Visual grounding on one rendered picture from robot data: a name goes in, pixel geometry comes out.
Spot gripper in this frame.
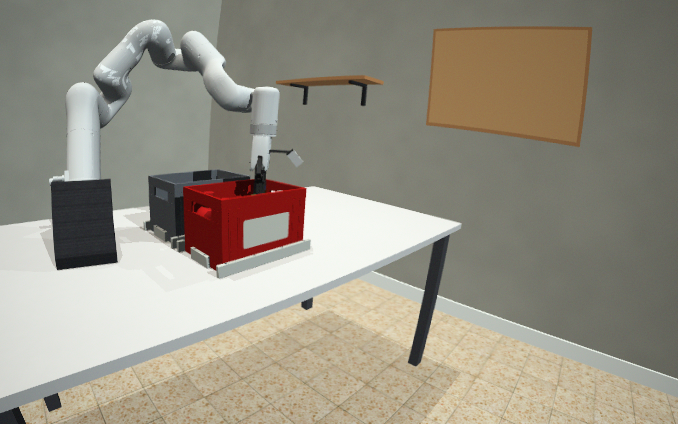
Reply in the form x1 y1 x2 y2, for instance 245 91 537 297
250 134 276 194

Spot red bottle crate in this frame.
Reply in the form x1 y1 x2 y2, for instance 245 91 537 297
183 179 307 270

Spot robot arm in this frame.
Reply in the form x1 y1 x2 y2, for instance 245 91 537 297
49 20 280 186

